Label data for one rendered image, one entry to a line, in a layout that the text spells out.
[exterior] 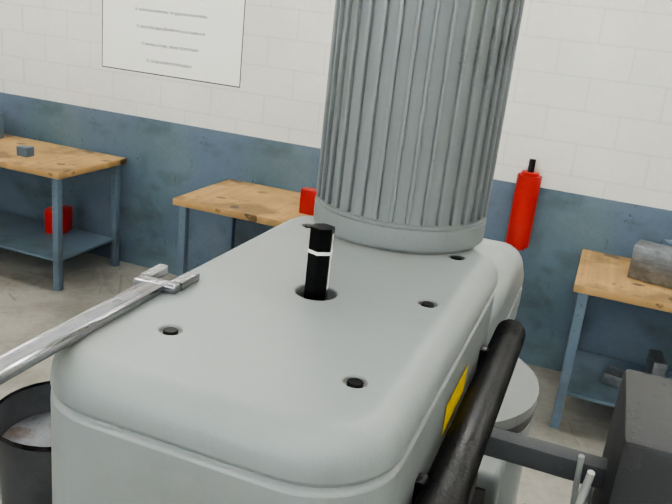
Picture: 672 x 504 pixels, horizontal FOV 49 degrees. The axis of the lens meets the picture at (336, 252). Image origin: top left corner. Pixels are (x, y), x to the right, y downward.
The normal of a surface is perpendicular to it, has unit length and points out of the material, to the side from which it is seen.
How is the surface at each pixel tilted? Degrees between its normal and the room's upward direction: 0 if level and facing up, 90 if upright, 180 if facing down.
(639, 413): 0
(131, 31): 90
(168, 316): 0
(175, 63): 90
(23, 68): 90
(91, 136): 90
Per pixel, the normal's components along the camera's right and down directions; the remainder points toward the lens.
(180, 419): -0.27, -0.20
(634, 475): -0.36, 0.26
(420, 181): 0.07, 0.32
